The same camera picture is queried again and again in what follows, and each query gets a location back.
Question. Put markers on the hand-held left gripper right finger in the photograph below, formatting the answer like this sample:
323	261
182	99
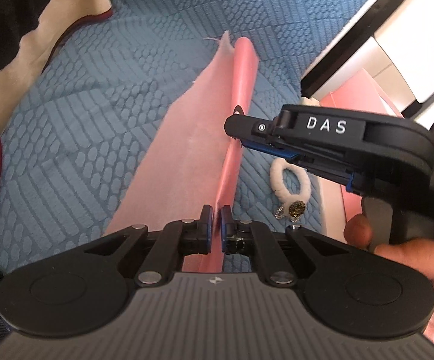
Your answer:
225	228

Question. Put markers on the blue textured mat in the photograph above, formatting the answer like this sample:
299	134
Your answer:
108	101

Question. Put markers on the red black striped blanket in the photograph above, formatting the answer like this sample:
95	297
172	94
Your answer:
14	7

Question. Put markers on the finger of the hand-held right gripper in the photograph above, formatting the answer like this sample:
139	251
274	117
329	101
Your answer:
249	127
265	149

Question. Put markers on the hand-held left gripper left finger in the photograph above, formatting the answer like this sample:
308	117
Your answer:
208	228

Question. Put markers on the person's right hand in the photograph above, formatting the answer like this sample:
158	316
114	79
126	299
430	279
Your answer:
408	258

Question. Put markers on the pink cardboard box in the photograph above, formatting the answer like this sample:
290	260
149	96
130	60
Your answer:
355	90

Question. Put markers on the white folding chair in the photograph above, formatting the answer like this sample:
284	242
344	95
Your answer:
408	63

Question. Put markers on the pink cloth bag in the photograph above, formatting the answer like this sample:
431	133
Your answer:
187	157

